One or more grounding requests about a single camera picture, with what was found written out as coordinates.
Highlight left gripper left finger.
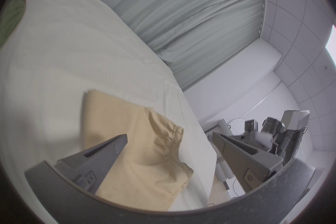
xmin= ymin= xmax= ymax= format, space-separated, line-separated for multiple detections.
xmin=56 ymin=134 xmax=128 ymax=192

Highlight bed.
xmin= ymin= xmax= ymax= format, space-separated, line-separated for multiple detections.
xmin=0 ymin=0 xmax=219 ymax=213

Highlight grey dressing table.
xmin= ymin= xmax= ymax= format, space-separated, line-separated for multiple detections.
xmin=206 ymin=118 xmax=237 ymax=183

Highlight ceiling light panel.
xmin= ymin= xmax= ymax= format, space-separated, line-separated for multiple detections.
xmin=325 ymin=24 xmax=336 ymax=64

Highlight beige shorts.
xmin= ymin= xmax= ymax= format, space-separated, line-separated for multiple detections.
xmin=83 ymin=90 xmax=194 ymax=212

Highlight pale grey-green curtain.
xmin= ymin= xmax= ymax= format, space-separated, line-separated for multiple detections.
xmin=71 ymin=0 xmax=266 ymax=91

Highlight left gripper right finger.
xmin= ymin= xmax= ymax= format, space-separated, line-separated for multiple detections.
xmin=211 ymin=132 xmax=284 ymax=195

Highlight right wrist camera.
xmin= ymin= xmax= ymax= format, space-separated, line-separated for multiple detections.
xmin=244 ymin=118 xmax=257 ymax=132

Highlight green garment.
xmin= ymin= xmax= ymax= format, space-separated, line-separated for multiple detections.
xmin=0 ymin=0 xmax=27 ymax=47

